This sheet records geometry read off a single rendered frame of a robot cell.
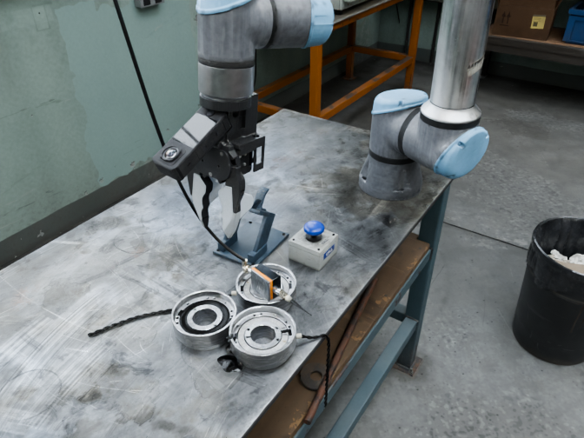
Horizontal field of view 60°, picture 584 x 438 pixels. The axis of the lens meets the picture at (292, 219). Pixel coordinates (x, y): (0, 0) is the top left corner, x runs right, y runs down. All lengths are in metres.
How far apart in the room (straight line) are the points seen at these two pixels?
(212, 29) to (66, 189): 2.01
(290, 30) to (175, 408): 0.55
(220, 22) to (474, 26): 0.48
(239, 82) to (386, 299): 0.77
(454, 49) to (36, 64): 1.81
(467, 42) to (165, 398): 0.77
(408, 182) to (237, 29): 0.65
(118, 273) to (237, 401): 0.38
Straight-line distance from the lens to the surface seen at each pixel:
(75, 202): 2.67
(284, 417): 1.07
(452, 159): 1.03
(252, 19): 0.68
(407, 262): 1.42
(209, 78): 0.69
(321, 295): 0.93
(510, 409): 1.88
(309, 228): 0.96
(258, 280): 0.87
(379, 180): 1.19
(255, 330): 0.84
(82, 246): 1.12
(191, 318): 0.86
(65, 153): 2.56
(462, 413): 1.82
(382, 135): 1.15
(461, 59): 1.00
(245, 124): 0.74
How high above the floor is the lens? 1.43
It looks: 35 degrees down
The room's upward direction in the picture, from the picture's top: straight up
